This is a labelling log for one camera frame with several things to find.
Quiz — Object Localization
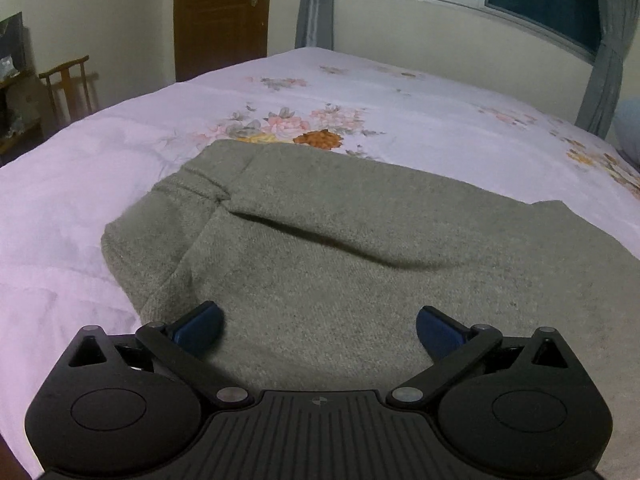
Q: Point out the wooden chair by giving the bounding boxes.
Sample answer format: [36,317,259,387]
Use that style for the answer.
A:
[38,55,101,122]

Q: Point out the dark wooden cabinet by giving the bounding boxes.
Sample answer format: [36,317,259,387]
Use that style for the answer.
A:
[0,69,47,167]

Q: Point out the light blue rolled blanket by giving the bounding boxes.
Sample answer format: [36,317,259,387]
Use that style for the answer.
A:
[613,97,640,164]

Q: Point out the dark television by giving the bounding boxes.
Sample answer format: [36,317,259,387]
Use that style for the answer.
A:
[0,11,29,80]

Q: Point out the brown wooden door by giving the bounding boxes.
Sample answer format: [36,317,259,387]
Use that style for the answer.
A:
[173,0,274,84]

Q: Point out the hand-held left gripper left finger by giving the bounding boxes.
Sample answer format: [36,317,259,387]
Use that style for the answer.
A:
[65,301,251,409]

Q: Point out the pink floral bed sheet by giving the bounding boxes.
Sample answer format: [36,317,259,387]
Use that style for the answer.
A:
[0,46,640,480]

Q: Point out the grey curtain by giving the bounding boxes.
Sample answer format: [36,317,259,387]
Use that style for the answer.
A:
[294,0,335,51]
[575,0,640,139]

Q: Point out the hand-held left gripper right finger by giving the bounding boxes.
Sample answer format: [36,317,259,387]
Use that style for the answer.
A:
[391,304,577,409]

